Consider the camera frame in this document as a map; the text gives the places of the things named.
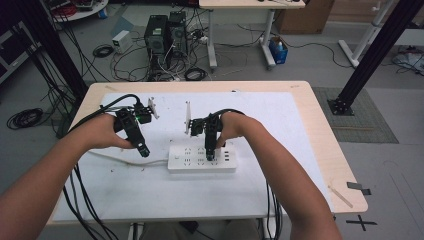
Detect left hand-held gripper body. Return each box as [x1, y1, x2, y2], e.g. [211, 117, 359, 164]
[112, 96, 161, 150]

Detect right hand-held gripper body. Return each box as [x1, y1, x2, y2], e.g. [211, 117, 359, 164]
[184, 100, 224, 153]

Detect white power strip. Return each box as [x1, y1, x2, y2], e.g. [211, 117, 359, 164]
[167, 143, 238, 174]

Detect person's right hand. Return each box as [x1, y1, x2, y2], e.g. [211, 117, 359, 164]
[214, 111, 264, 150]

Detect person's left hand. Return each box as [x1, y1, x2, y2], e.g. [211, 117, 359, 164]
[71, 113, 136, 151]

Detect white table mat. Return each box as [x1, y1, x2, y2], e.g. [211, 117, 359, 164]
[53, 91, 334, 223]

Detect white table leg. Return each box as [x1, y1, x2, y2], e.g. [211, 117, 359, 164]
[261, 218, 272, 240]
[127, 222, 145, 240]

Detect white box device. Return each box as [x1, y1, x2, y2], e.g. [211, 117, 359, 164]
[111, 29, 134, 54]

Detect black computer tower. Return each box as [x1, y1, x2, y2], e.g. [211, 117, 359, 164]
[143, 14, 169, 69]
[167, 10, 189, 58]

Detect blue box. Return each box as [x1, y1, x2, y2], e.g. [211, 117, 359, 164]
[268, 35, 289, 65]

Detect round white table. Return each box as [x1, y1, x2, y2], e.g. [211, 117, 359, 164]
[41, 0, 110, 24]

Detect wooden desk white legs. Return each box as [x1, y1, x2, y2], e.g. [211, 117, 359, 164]
[198, 0, 307, 72]

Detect thin wooden stick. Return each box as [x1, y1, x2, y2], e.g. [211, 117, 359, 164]
[327, 184, 354, 209]

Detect cardboard box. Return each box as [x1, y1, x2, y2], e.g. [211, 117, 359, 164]
[273, 0, 335, 35]

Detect black tape strip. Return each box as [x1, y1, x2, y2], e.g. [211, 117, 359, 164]
[346, 181, 372, 196]

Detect grey floor mat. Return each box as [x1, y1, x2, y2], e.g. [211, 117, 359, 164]
[312, 86, 400, 144]

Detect black tape cross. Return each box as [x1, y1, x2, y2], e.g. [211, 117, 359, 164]
[345, 214, 378, 232]

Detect white metal stand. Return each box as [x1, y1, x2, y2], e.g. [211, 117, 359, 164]
[338, 0, 394, 69]

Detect white power strip cable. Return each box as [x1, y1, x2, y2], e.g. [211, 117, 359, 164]
[88, 149, 170, 167]

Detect left hand-held gripper black cable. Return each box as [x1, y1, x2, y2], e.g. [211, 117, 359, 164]
[61, 93, 143, 240]

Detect coiled black cable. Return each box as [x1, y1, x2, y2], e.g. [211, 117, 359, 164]
[184, 67, 208, 82]
[6, 107, 45, 130]
[92, 44, 115, 59]

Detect black metal post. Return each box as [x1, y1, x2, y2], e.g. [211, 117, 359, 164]
[13, 0, 89, 101]
[327, 0, 424, 117]

